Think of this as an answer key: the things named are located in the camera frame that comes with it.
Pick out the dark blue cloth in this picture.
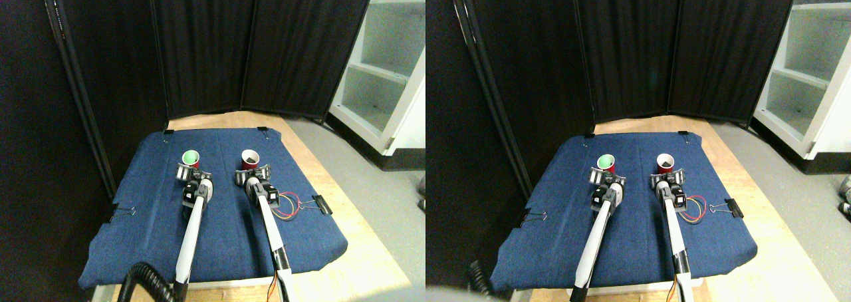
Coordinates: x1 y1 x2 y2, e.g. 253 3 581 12
487 131 757 295
78 126 348 291

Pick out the white shelf unit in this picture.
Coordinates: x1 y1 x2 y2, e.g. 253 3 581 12
753 3 851 162
328 0 426 158

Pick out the red wire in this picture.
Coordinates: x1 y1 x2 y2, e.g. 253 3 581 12
278 192 303 221
685 194 709 223

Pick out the black ribbed hose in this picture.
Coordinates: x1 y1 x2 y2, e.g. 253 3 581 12
469 261 496 296
118 262 175 302

